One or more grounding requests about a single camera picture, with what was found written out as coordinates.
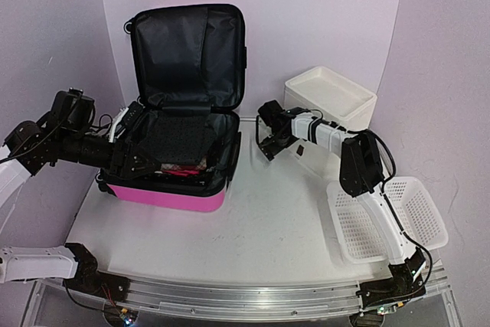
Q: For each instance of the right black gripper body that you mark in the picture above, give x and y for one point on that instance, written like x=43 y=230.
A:
x=279 y=142

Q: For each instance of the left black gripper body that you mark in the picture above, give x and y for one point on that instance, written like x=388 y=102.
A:
x=71 y=150

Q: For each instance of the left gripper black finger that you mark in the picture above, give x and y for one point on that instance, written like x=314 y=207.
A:
x=125 y=119
x=140 y=163

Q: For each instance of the magenta garment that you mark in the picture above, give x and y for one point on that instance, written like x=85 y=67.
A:
x=183 y=173

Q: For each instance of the grey dotted garment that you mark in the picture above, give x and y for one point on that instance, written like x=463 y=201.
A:
x=178 y=141

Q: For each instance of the plaid garment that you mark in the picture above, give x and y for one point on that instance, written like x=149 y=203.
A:
x=176 y=167

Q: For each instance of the white three-drawer storage cabinet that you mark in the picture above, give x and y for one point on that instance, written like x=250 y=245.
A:
x=341 y=100

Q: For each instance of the pink cartoon child suitcase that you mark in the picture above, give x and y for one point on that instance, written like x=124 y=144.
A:
x=190 y=61

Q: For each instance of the white perforated plastic basket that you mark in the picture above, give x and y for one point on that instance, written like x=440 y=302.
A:
x=376 y=227

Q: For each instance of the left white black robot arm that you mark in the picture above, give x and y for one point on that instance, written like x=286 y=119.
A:
x=35 y=157

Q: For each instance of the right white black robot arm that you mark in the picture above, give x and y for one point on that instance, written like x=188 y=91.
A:
x=362 y=177

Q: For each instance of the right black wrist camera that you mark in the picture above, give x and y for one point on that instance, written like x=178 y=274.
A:
x=271 y=113

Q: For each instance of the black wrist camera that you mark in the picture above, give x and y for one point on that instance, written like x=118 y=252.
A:
x=71 y=110
x=271 y=113

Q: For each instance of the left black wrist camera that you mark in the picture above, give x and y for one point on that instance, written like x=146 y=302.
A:
x=71 y=110

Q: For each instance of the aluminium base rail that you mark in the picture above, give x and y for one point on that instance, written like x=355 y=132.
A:
x=156 y=302

